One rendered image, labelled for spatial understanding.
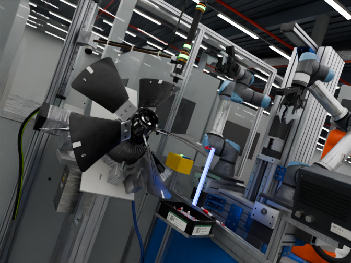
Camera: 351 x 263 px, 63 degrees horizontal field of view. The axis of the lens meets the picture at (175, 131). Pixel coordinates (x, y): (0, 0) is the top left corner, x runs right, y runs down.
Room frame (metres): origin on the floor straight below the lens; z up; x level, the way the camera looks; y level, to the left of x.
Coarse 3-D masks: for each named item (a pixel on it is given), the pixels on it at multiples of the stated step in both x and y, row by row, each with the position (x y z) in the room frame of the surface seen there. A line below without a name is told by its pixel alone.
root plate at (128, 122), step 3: (129, 120) 1.25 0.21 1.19; (123, 123) 1.22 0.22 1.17; (126, 123) 1.24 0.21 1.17; (129, 123) 1.25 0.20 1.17; (123, 126) 1.23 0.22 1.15; (129, 126) 1.26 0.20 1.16; (123, 129) 1.24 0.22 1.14; (126, 129) 1.25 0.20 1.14; (129, 129) 1.26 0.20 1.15; (123, 132) 1.24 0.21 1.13; (129, 132) 1.27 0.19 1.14; (123, 135) 1.25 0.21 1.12; (126, 135) 1.26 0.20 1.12; (129, 135) 1.28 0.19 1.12; (123, 138) 1.25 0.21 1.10; (126, 138) 1.27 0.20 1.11; (129, 138) 1.28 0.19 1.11
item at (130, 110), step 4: (128, 100) 1.30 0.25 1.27; (124, 104) 1.31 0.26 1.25; (128, 104) 1.31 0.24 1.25; (132, 104) 1.31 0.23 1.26; (120, 108) 1.31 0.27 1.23; (124, 108) 1.31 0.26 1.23; (128, 108) 1.31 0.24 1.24; (132, 108) 1.31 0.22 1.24; (136, 108) 1.31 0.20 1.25; (116, 112) 1.31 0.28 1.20; (120, 112) 1.31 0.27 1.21; (124, 112) 1.31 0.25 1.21; (128, 112) 1.31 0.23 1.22; (132, 112) 1.31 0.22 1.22; (120, 116) 1.31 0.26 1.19; (124, 116) 1.31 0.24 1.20; (128, 116) 1.31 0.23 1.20; (124, 120) 1.31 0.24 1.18
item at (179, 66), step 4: (200, 0) 1.35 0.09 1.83; (204, 0) 1.35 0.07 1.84; (204, 4) 1.38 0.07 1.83; (180, 60) 1.35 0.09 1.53; (180, 64) 1.35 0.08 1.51; (184, 64) 1.36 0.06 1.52; (176, 68) 1.36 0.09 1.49; (180, 68) 1.35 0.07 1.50; (176, 72) 1.35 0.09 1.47; (180, 72) 1.35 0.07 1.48; (176, 80) 1.36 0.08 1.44
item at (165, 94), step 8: (144, 80) 1.54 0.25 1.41; (152, 80) 1.54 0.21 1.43; (144, 88) 1.50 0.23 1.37; (152, 88) 1.50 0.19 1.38; (160, 88) 1.49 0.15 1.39; (168, 88) 1.50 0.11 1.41; (176, 88) 1.52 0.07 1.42; (144, 96) 1.46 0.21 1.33; (152, 96) 1.45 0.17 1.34; (160, 96) 1.45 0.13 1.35; (168, 96) 1.45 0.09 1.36; (144, 104) 1.42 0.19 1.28; (152, 104) 1.40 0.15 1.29
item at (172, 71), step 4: (172, 56) 1.37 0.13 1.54; (176, 56) 1.37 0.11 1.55; (172, 60) 1.36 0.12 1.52; (176, 60) 1.36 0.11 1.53; (172, 64) 1.37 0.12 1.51; (176, 64) 1.37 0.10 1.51; (172, 68) 1.36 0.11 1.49; (172, 72) 1.36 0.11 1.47; (172, 76) 1.36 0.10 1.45; (176, 76) 1.33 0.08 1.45; (180, 76) 1.33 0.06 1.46
